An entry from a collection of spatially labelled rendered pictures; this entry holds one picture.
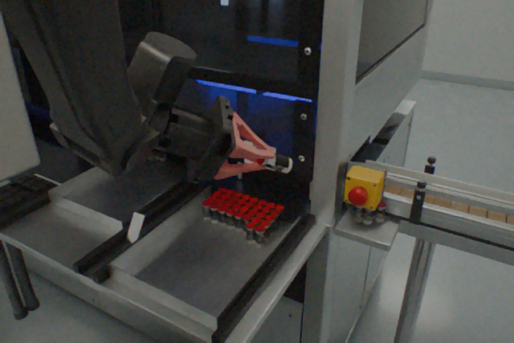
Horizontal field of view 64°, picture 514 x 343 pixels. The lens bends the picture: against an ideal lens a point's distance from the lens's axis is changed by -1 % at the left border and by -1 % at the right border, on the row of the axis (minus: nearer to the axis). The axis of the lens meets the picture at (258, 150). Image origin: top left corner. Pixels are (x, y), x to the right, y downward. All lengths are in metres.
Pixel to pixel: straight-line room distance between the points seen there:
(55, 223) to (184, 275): 0.38
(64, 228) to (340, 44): 0.74
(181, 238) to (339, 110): 0.45
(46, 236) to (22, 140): 0.53
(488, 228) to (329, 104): 0.45
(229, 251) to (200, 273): 0.09
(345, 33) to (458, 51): 4.70
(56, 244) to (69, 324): 1.10
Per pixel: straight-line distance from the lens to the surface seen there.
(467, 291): 2.30
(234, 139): 0.50
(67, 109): 0.34
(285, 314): 1.26
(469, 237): 1.06
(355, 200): 0.90
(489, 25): 5.43
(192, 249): 0.93
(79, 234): 1.05
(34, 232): 1.10
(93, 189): 1.20
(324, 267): 1.08
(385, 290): 2.17
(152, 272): 0.89
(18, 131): 1.51
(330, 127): 0.89
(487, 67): 5.51
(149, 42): 0.45
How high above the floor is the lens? 1.47
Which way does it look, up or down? 26 degrees down
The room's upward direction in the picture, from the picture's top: straight up
